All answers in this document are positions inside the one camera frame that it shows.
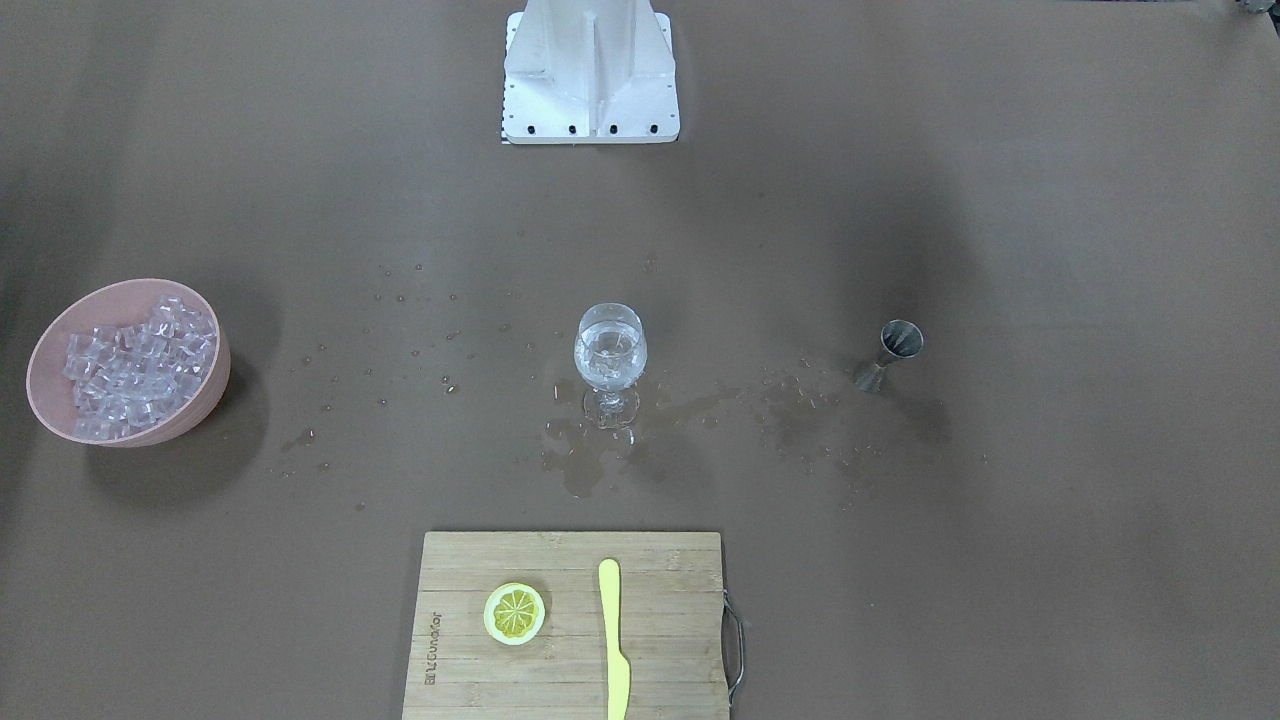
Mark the bamboo cutting board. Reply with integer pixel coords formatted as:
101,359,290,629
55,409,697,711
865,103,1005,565
401,530,740,719

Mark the steel jigger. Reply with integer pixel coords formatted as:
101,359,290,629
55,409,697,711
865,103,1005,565
852,319,925,393

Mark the pink bowl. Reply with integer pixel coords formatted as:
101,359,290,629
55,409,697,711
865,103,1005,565
26,278,230,448

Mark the yellow plastic knife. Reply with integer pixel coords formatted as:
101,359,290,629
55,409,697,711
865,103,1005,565
596,559,632,720

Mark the clear ice cubes pile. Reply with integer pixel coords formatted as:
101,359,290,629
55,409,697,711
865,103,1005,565
61,295,219,442

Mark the yellow lemon slice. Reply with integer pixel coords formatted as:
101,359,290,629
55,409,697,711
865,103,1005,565
483,582,547,646

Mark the clear wine glass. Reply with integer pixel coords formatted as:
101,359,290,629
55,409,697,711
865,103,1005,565
573,302,648,430

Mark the white mounting pedestal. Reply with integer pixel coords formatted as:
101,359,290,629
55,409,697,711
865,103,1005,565
500,1,681,145

